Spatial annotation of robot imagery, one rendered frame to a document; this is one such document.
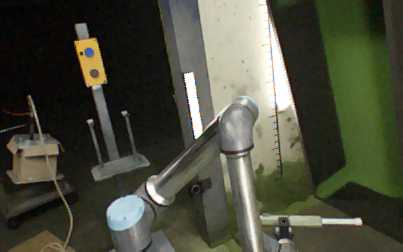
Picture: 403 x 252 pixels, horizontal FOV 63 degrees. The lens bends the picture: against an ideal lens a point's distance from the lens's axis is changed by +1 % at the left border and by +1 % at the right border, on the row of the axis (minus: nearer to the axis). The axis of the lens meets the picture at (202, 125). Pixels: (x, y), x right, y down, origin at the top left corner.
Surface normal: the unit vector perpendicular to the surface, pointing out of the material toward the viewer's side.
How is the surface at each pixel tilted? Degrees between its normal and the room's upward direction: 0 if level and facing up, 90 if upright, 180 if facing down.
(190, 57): 90
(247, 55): 90
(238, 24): 90
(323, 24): 90
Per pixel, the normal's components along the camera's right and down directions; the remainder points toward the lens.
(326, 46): 0.45, 0.21
